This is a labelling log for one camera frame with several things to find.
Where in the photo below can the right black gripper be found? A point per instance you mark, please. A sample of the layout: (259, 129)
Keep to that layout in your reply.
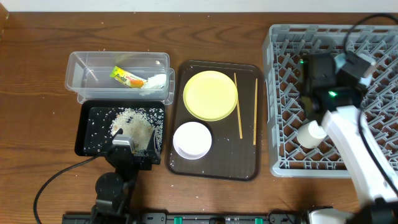
(358, 90)

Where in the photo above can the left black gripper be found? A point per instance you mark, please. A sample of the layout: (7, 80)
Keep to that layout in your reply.
(155, 156)

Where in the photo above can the white cup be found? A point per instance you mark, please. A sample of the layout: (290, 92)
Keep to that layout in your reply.
(310, 135)

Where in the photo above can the pink white bowl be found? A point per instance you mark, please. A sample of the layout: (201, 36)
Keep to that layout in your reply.
(192, 140)

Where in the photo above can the white tissue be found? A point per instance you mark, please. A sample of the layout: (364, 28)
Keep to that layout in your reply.
(156, 82)

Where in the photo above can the green orange snack wrapper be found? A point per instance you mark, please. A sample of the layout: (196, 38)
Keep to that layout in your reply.
(126, 78)

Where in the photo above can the yellow round plate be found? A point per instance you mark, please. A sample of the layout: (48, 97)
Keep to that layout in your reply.
(210, 95)

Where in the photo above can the wooden chopstick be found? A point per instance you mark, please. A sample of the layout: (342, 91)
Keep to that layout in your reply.
(255, 112)
(238, 109)

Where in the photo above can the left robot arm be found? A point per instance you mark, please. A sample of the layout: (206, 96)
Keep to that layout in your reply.
(114, 189)

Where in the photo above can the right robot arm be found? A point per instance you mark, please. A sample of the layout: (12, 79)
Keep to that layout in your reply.
(331, 96)

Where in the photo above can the grey plastic dishwasher rack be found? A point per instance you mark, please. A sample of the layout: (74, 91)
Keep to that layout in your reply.
(282, 50)

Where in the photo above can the black tray with rice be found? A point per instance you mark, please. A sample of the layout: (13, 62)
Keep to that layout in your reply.
(101, 119)

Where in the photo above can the clear plastic bin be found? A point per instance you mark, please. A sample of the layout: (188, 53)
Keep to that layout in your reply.
(89, 75)

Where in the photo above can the dark brown serving tray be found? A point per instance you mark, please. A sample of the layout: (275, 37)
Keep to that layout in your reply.
(229, 157)

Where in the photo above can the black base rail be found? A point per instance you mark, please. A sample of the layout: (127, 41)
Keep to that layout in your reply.
(217, 218)

